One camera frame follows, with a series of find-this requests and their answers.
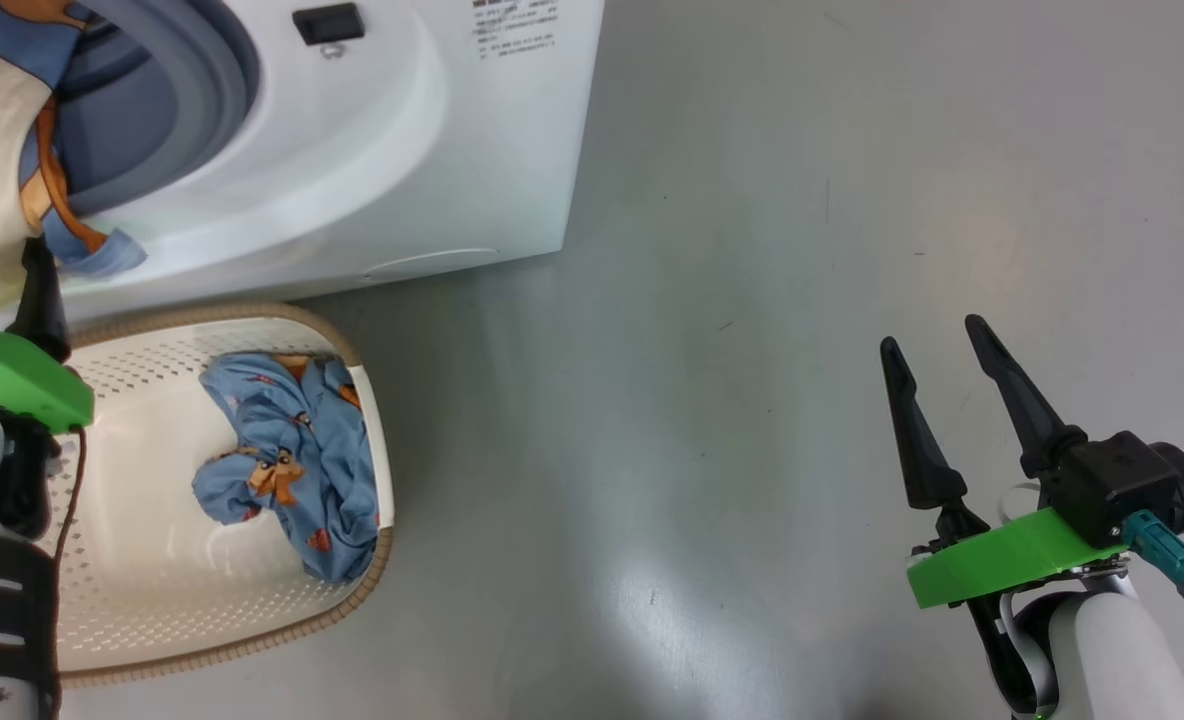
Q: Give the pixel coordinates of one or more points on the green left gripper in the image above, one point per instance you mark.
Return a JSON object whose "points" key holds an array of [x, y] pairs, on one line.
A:
{"points": [[12, 375]]}

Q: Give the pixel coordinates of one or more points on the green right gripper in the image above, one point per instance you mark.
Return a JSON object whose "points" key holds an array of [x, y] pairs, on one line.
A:
{"points": [[1002, 560]]}

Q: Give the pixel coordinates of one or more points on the blue bear print garment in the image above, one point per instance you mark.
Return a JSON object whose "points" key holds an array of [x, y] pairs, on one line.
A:
{"points": [[302, 470]]}

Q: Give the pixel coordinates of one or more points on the grey rubber door gasket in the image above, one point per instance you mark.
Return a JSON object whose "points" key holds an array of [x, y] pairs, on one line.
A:
{"points": [[202, 90]]}

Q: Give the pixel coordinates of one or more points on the white front-load washing machine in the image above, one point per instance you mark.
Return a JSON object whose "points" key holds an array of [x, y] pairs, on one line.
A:
{"points": [[402, 150]]}

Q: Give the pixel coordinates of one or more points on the cream perforated laundry basket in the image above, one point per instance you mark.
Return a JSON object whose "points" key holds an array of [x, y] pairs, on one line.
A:
{"points": [[152, 560]]}

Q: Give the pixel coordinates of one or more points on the round white drain filter cover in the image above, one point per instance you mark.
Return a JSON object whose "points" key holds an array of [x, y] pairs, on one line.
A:
{"points": [[432, 264]]}

